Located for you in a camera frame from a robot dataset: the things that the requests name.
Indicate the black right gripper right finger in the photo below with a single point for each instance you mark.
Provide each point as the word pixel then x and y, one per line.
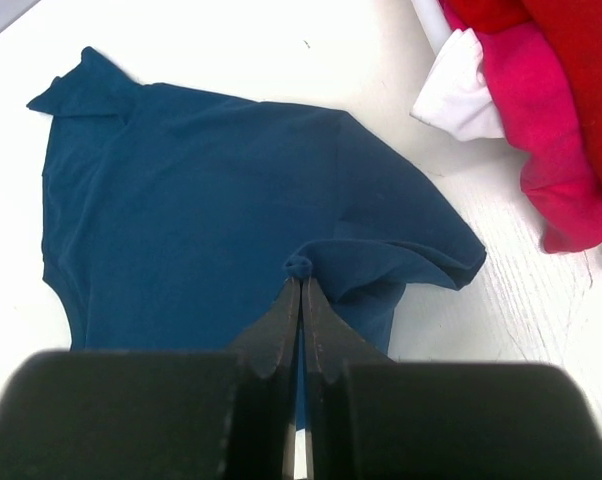
pixel 330 347

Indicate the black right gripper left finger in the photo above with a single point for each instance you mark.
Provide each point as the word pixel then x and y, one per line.
pixel 261 444

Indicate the blue t shirt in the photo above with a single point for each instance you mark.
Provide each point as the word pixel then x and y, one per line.
pixel 173 216

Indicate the white t shirt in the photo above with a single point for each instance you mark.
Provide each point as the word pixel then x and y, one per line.
pixel 455 97

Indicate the pink t shirt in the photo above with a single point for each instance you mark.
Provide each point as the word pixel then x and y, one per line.
pixel 532 95

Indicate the white laundry basket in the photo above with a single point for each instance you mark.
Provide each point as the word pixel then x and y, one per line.
pixel 431 17

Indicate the red t shirt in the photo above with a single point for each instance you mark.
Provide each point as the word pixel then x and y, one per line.
pixel 574 31

